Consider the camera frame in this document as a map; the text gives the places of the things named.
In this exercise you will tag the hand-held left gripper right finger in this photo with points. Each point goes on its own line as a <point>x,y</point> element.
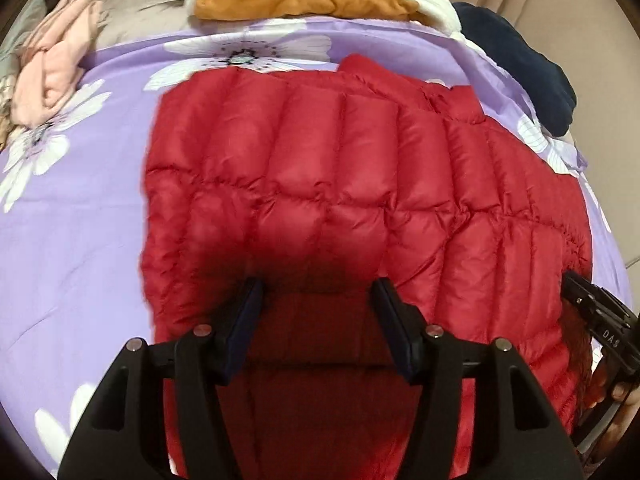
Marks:
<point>392,325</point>

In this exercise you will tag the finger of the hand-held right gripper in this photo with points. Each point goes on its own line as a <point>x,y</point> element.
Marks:
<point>587,297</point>

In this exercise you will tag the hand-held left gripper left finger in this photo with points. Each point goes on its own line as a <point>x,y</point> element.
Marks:
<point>244,322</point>

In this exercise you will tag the red puffer jacket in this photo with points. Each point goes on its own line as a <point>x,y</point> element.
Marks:
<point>325,185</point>

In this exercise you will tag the person's right hand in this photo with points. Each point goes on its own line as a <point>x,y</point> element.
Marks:
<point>626,410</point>

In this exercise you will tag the purple floral bedsheet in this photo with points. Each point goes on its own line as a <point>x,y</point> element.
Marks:
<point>75,240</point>

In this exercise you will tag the navy blue garment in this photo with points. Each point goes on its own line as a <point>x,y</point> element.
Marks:
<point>520,60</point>

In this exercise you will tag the pink garment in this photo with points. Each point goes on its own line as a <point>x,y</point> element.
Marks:
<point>55,60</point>

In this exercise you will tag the grey blanket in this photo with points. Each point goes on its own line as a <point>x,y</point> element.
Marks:
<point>145,10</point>

